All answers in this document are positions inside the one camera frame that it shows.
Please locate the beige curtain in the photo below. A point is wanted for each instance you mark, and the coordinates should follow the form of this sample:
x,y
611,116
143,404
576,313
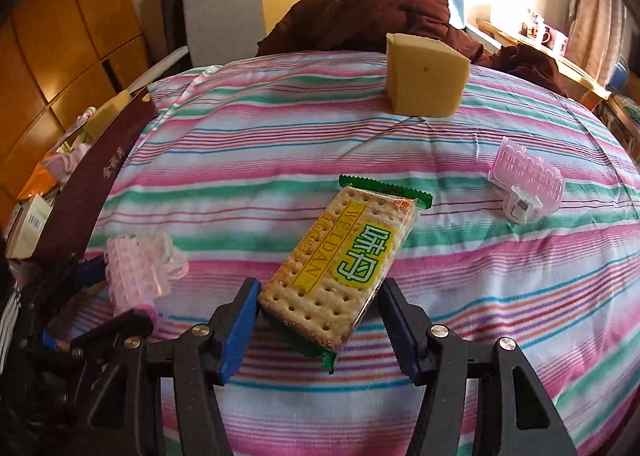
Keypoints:
x,y
595,36

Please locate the pink hair roller with clip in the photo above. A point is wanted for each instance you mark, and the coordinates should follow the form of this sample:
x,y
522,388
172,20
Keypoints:
x,y
532,188

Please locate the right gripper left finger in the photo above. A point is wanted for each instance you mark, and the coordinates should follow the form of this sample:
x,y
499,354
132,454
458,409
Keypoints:
x,y
126,415

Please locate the pink mug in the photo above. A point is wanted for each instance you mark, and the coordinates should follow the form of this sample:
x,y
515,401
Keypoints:
x,y
554,40

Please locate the dark red gift box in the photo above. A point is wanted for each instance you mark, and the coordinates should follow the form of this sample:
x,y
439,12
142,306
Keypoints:
x,y
78,205

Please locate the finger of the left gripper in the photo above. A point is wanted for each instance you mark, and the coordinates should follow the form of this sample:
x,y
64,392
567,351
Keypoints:
x,y
69,271
133,323

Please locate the maroon blanket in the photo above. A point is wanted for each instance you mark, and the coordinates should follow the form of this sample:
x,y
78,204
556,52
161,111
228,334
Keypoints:
x,y
362,25

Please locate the large cracker packet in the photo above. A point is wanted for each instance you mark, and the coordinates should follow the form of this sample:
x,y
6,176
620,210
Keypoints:
x,y
323,289

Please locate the white box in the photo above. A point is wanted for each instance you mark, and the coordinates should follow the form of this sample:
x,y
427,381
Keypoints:
x,y
26,224

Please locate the yellow sponge block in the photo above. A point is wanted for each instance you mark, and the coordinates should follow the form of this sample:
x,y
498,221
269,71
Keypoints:
x,y
424,76

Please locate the grey chair back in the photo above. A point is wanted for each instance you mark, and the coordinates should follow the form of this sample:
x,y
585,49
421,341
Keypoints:
x,y
219,32

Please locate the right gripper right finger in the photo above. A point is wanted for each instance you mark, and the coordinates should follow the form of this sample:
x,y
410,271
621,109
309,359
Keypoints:
x,y
514,416

